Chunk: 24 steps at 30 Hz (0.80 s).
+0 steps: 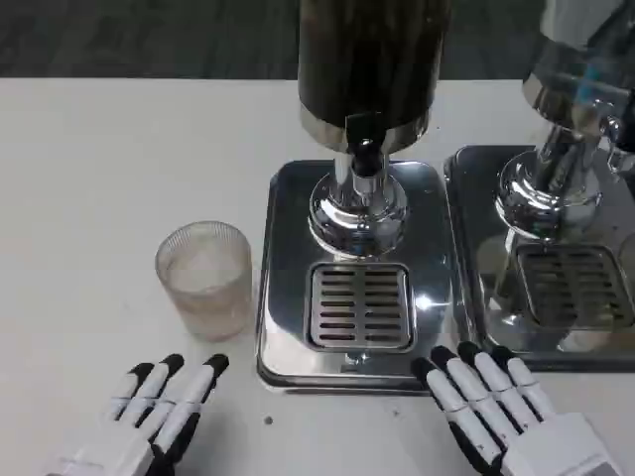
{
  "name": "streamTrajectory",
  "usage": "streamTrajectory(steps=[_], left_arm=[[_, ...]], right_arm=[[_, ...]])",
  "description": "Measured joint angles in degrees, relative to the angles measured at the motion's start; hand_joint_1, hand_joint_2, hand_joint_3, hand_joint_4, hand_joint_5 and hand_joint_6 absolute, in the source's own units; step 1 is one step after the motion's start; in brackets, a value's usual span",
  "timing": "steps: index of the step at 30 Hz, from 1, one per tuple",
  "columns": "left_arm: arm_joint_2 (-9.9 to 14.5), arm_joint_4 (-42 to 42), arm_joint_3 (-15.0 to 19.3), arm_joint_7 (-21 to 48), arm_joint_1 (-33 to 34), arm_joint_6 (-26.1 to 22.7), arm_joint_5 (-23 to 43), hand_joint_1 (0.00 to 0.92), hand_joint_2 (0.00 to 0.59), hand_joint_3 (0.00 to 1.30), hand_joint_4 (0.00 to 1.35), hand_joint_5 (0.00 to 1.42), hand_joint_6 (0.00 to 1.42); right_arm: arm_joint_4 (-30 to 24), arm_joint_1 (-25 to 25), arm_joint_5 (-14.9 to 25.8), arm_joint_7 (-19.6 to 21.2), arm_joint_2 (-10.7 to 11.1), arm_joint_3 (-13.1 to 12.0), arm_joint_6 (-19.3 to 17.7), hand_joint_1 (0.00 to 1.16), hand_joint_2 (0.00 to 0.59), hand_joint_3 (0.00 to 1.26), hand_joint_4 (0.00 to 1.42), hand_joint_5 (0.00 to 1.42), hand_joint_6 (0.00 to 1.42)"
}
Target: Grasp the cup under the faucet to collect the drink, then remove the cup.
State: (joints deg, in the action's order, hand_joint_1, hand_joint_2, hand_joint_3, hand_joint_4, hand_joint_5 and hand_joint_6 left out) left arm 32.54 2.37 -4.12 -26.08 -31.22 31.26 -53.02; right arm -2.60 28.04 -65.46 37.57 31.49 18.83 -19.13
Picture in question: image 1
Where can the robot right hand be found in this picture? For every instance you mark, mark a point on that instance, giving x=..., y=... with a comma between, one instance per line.
x=531, y=441

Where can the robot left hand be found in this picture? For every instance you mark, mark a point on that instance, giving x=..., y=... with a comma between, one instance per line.
x=124, y=441

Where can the clear ribbed glass cup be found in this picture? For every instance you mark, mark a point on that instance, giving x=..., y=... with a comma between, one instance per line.
x=203, y=287

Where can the steel drip grid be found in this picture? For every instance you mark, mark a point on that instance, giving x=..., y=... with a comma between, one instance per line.
x=362, y=307
x=570, y=282

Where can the steel dispenser base tray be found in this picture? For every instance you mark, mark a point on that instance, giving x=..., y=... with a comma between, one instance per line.
x=476, y=223
x=431, y=277

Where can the chrome dispenser tap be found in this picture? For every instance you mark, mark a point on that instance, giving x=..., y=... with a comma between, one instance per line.
x=612, y=126

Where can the black dispenser tap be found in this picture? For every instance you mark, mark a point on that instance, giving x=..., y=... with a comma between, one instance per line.
x=366, y=144

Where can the drink dispenser with clear tank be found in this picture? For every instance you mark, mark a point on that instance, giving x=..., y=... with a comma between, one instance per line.
x=560, y=64

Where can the drink dispenser with dark tank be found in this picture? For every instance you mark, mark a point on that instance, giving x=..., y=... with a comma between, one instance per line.
x=372, y=59

